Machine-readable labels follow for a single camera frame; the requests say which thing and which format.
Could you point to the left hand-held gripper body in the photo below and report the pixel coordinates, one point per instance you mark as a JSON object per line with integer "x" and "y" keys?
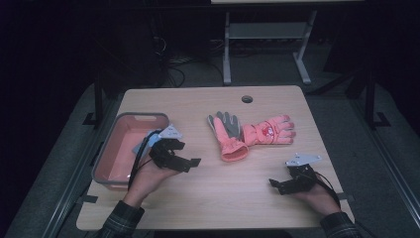
{"x": 160, "y": 155}

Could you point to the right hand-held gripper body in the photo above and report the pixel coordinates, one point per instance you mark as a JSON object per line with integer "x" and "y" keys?
{"x": 305, "y": 180}

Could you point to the pink plastic bin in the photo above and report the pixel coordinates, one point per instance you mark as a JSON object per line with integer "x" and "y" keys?
{"x": 115, "y": 148}

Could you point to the pink winter glove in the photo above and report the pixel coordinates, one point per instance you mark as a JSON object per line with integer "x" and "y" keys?
{"x": 269, "y": 132}
{"x": 228, "y": 142}

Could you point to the person's right hand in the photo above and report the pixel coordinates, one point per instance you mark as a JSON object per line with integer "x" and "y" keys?
{"x": 320, "y": 201}

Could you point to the person's left hand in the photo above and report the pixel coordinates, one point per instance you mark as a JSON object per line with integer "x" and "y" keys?
{"x": 148, "y": 181}

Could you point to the grey tape strip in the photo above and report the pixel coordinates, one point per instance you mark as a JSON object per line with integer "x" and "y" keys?
{"x": 345, "y": 197}
{"x": 87, "y": 199}

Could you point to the black metal stand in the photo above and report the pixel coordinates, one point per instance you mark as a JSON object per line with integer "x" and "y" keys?
{"x": 98, "y": 99}
{"x": 369, "y": 99}

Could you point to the aluminium floor rail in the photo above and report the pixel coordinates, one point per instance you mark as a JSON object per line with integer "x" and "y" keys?
{"x": 72, "y": 185}
{"x": 389, "y": 165}

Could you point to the grey metal desk frame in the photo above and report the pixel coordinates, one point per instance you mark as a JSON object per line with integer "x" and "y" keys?
{"x": 264, "y": 30}

